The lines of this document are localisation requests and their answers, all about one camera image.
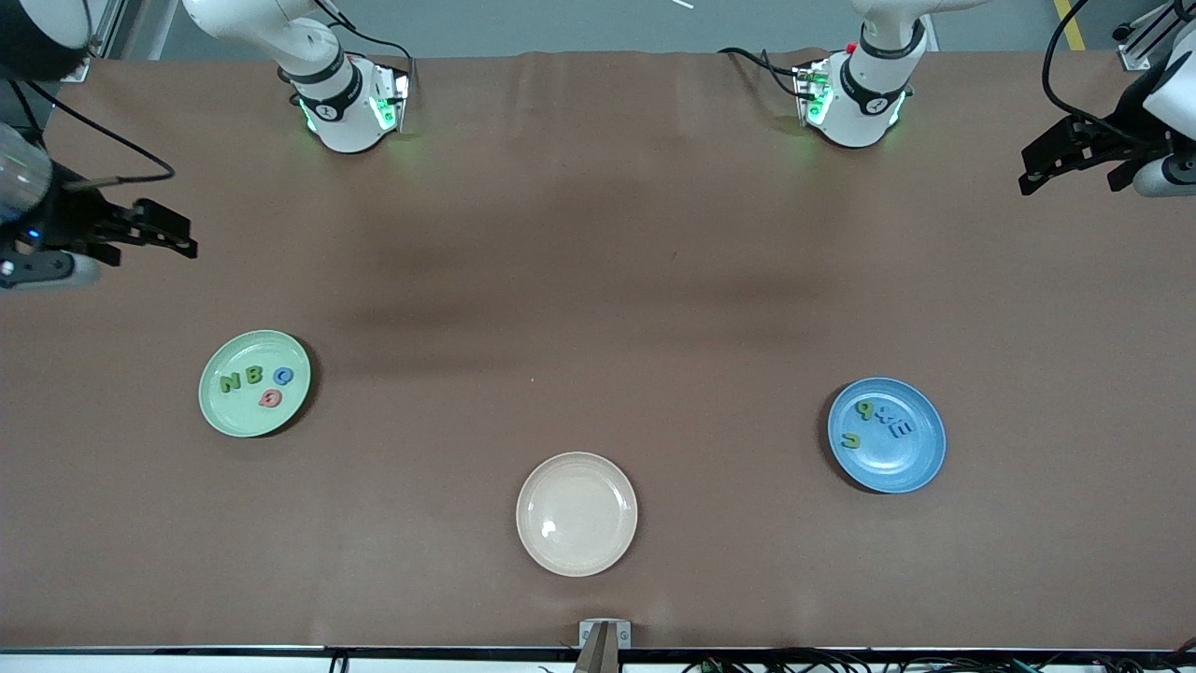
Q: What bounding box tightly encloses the light green plate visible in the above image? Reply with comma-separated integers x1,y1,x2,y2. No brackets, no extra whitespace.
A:
198,330,312,439

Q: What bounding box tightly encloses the aluminium frame profile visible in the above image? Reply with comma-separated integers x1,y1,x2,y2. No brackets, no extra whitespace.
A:
56,0,127,83
1112,0,1175,72

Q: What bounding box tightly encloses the beige plate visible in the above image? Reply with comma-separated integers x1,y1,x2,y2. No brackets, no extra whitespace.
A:
516,451,639,578

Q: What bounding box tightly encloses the grey metal camera bracket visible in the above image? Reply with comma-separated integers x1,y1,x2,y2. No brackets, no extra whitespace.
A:
578,619,633,673

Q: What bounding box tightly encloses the black left arm base cable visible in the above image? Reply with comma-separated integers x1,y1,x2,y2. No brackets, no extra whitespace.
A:
718,45,806,99

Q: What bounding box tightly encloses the black right arm base cable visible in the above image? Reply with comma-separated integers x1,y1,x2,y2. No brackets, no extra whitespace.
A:
318,9,414,71

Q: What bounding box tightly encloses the black arm base cable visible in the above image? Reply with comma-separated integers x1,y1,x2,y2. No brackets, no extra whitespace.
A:
718,45,806,99
318,9,414,71

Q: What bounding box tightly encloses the brown table mat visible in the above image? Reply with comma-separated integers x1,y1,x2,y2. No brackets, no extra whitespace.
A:
0,49,1196,652

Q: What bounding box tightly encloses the blue plate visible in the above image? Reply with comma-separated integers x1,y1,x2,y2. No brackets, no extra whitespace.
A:
827,377,947,494

